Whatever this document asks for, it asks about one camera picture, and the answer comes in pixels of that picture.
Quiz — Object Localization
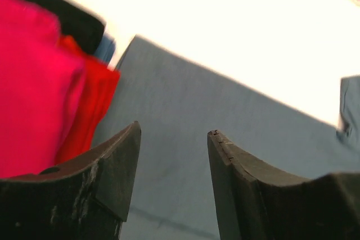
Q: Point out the black folded t shirt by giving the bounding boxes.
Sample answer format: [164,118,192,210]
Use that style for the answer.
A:
[26,0,105,55]

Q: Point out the grey-blue t shirt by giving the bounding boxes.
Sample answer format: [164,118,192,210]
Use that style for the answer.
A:
[93,37,359,239]

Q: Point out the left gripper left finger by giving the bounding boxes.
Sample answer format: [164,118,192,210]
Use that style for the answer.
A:
[1,122,141,239]

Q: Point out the magenta folded t shirt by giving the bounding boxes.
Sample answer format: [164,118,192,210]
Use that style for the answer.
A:
[1,0,86,178]

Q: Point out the blue folded t shirt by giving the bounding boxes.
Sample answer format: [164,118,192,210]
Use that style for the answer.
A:
[93,34,116,65]

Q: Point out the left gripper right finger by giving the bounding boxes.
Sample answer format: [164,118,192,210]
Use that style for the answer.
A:
[208,130,359,239]

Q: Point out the red folded t shirt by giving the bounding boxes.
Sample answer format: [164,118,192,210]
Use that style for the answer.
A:
[55,35,120,164]

